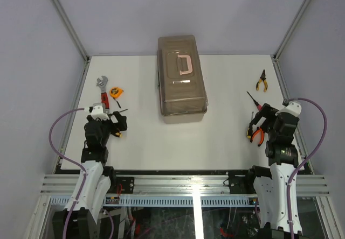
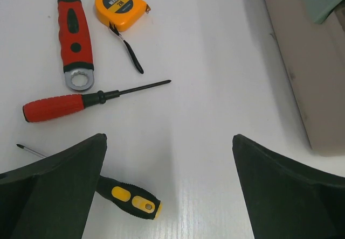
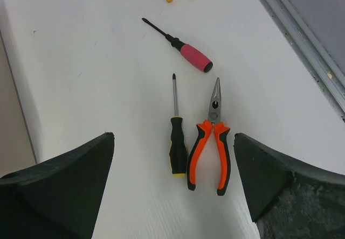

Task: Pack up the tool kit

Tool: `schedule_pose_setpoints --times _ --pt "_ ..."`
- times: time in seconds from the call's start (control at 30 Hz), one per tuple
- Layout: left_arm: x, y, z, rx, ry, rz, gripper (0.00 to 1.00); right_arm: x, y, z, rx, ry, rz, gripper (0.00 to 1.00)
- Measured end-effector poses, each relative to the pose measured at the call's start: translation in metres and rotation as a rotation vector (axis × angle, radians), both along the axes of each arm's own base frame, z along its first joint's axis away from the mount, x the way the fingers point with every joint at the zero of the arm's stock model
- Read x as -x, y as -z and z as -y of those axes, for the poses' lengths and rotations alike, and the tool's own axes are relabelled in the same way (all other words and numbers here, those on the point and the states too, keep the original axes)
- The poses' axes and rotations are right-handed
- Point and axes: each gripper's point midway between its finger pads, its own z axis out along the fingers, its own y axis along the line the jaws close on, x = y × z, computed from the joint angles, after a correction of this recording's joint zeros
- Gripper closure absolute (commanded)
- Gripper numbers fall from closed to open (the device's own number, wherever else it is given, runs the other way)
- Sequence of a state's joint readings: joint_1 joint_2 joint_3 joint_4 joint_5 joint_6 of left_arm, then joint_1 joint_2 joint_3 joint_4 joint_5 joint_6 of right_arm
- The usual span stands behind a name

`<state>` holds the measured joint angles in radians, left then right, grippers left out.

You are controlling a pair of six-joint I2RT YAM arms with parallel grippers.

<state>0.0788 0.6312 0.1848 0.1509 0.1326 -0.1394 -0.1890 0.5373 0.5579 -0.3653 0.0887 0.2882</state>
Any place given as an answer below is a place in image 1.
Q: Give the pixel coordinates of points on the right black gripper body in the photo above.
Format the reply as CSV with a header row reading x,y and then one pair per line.
x,y
268,112

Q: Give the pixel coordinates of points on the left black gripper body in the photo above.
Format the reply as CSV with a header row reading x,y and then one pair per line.
x,y
118,126

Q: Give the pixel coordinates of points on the beige toolbox with smoky lid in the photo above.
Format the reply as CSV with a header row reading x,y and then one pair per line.
x,y
183,97

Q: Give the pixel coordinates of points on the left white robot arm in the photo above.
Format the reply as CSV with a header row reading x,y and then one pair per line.
x,y
95,178

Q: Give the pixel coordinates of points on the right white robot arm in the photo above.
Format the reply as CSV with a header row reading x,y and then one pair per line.
x,y
275,185

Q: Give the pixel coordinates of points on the yellow-black stubby screwdriver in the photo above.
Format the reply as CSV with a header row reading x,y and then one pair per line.
x,y
117,134

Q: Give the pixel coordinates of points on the yellow-black right screwdriver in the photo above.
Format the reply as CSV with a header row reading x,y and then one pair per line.
x,y
249,129

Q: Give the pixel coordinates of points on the orange tape measure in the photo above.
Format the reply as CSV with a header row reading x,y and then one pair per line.
x,y
115,93

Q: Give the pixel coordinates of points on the yellow needle-nose pliers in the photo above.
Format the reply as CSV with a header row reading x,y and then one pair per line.
x,y
263,80

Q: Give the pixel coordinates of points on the pink-handled screwdriver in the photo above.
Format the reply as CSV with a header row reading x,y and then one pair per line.
x,y
258,106

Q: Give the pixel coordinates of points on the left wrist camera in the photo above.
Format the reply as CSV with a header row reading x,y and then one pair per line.
x,y
97,112

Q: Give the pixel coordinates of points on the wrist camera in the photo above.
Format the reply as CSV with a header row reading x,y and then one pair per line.
x,y
293,108
97,112

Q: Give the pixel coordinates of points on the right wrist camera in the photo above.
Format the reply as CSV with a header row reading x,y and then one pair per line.
x,y
293,108

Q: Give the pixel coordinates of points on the red-handled adjustable wrench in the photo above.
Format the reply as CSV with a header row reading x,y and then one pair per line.
x,y
101,83

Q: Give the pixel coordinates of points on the aluminium mounting rail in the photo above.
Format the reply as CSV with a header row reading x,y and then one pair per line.
x,y
183,185

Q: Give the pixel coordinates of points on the slotted cable duct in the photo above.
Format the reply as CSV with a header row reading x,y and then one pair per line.
x,y
177,201

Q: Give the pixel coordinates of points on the left aluminium frame post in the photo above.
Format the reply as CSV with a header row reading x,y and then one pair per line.
x,y
70,29

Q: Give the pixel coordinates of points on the aluminium frame post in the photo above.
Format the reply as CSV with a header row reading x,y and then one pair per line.
x,y
70,29
295,22

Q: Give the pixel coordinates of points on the right aluminium frame post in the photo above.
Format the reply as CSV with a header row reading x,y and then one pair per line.
x,y
295,22

